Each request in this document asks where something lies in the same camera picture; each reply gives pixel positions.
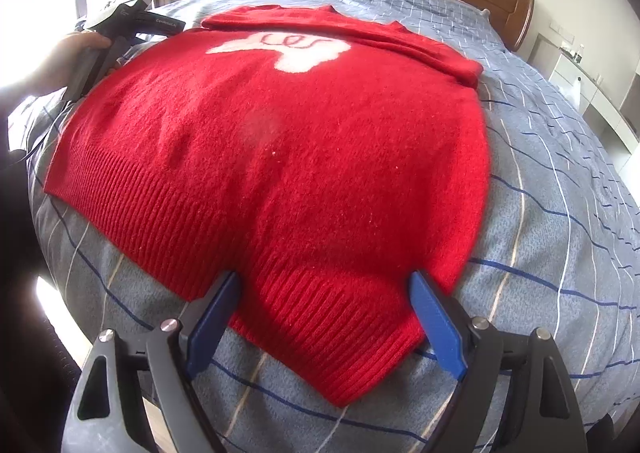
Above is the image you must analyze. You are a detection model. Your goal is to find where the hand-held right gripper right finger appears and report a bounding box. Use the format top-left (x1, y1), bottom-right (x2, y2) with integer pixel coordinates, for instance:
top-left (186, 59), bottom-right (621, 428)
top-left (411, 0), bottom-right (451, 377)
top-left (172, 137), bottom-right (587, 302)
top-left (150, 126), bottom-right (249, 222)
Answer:
top-left (409, 270), bottom-right (576, 453)

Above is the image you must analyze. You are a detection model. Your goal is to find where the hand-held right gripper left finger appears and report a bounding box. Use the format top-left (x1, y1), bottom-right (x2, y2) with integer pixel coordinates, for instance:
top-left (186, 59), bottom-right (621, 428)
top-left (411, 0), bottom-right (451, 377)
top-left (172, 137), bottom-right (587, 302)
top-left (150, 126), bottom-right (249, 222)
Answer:
top-left (67, 271), bottom-right (242, 453)

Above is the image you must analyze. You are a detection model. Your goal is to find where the white built-in desk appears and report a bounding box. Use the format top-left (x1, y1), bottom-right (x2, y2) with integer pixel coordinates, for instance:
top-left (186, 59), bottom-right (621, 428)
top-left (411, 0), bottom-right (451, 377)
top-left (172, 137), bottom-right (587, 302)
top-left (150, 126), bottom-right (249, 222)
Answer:
top-left (530, 32), bottom-right (640, 154)

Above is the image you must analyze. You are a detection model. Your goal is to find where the person's left hand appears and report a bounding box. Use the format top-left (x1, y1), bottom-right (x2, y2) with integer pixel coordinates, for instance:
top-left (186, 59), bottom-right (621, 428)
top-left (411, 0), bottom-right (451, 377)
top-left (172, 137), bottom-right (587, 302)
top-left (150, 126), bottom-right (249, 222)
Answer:
top-left (10, 30), bottom-right (111, 100)

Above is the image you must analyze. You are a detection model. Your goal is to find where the red knit sweater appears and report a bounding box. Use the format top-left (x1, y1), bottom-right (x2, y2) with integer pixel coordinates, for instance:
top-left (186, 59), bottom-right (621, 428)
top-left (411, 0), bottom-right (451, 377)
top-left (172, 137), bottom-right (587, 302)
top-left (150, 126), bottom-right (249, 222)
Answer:
top-left (44, 4), bottom-right (492, 408)

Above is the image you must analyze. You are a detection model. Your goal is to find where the blue plaid duvet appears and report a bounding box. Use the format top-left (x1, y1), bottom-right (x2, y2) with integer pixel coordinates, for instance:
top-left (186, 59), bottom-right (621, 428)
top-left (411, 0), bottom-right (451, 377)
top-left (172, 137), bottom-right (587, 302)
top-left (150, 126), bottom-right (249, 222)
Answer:
top-left (10, 0), bottom-right (640, 453)

